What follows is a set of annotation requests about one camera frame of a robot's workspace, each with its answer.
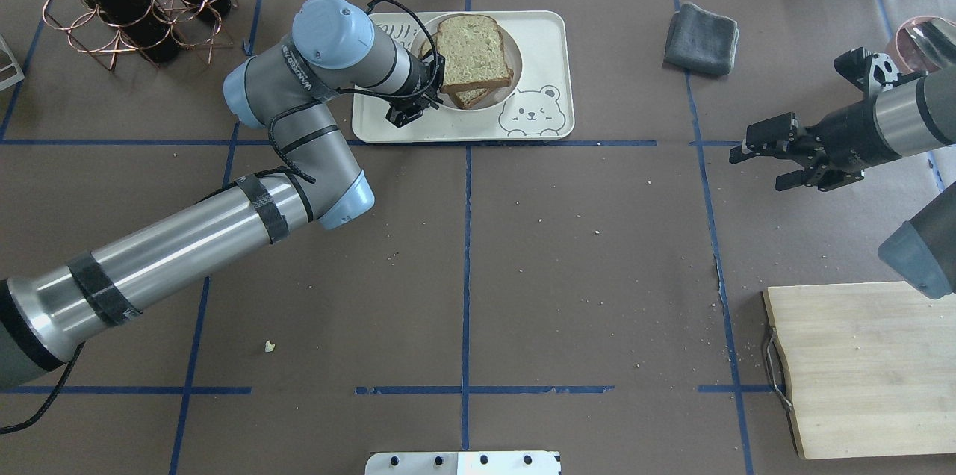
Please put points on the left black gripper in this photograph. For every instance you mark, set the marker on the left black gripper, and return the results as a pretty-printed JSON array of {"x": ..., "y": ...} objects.
[{"x": 424, "y": 81}]

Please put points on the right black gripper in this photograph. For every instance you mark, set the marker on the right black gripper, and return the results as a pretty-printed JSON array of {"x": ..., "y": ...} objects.
[{"x": 845, "y": 129}]

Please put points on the bread slice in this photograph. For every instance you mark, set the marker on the bread slice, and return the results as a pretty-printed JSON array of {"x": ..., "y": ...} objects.
[
  {"x": 469, "y": 24},
  {"x": 470, "y": 96}
]

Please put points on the white round plate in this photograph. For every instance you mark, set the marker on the white round plate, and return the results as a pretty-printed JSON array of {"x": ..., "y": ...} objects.
[{"x": 498, "y": 97}]

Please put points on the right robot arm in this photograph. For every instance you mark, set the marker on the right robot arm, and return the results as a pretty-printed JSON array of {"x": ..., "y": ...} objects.
[{"x": 909, "y": 121}]

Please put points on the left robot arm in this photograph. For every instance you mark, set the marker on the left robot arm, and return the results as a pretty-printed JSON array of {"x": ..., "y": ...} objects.
[{"x": 333, "y": 48}]

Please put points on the cream bear tray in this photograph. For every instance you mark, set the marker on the cream bear tray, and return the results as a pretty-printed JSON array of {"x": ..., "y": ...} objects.
[{"x": 541, "y": 108}]

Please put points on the grey folded cloth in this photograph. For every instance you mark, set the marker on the grey folded cloth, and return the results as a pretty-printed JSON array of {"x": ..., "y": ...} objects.
[{"x": 701, "y": 41}]

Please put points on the pink bowl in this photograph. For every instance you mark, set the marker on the pink bowl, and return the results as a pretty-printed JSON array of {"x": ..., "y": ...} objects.
[{"x": 903, "y": 51}]

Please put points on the metal scoop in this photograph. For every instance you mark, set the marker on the metal scoop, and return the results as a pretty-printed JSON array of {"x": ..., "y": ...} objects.
[{"x": 934, "y": 40}]

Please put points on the wooden cutting board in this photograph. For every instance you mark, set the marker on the wooden cutting board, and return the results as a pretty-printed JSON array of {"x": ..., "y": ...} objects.
[{"x": 869, "y": 368}]

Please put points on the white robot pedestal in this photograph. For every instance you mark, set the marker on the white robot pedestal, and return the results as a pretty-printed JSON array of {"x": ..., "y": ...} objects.
[{"x": 465, "y": 462}]

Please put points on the white wire cup rack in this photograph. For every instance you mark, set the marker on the white wire cup rack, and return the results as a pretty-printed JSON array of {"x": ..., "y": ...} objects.
[{"x": 11, "y": 71}]

